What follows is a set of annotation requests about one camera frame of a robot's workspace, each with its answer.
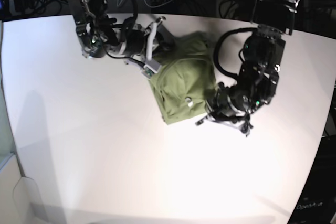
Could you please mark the green T-shirt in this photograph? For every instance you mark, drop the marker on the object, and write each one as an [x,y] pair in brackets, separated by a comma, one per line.
[186,79]

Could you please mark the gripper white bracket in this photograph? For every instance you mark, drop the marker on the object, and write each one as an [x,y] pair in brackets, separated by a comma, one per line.
[143,43]
[230,106]

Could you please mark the black OpenArm case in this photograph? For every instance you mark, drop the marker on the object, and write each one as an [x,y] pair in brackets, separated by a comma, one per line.
[317,200]

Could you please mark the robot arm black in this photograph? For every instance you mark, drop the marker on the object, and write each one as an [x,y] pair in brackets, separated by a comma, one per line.
[100,35]
[258,76]

